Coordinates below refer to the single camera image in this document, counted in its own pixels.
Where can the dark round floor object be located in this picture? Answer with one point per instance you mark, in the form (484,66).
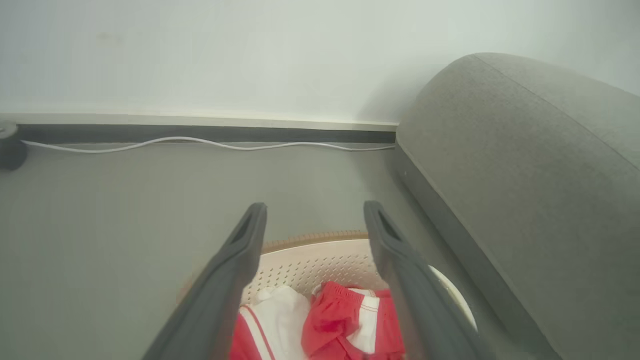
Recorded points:
(10,152)

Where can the red shorts with white panels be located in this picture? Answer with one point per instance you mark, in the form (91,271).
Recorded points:
(330,315)

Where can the dark baseboard strip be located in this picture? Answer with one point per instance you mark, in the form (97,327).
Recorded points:
(200,133)

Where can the grey fabric sofa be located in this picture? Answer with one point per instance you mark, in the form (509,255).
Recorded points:
(525,200)

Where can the cream perforated plastic laundry basket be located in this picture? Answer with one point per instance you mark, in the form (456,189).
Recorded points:
(310,262)

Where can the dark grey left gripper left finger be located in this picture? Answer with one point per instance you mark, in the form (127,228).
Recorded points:
(215,295)

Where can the white garment with red stripes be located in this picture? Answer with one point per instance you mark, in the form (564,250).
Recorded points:
(280,320)

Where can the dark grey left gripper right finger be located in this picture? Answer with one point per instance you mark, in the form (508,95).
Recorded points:
(420,310)

